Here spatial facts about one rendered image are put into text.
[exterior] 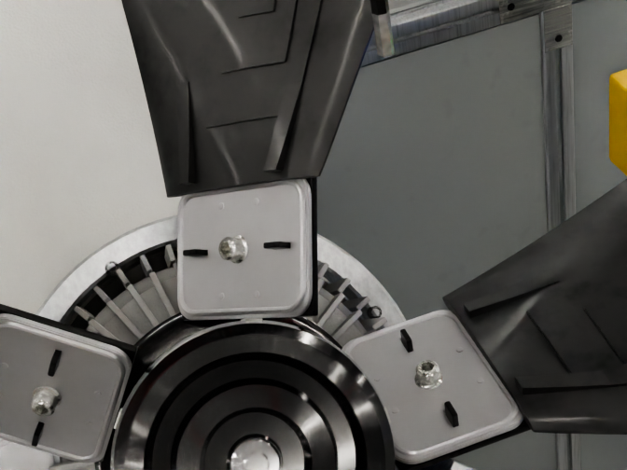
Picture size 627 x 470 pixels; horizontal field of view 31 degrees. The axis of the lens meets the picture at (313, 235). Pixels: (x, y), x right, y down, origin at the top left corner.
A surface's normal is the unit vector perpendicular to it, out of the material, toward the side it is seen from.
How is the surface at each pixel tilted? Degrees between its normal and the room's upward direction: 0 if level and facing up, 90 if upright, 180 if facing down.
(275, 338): 64
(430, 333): 0
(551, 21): 90
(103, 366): 94
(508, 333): 1
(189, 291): 53
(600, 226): 6
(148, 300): 45
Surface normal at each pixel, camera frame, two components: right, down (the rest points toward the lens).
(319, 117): -0.51, -0.12
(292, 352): 0.05, 0.15
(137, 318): 0.08, -0.16
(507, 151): 0.31, 0.54
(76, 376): -0.14, 0.66
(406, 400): -0.15, -0.79
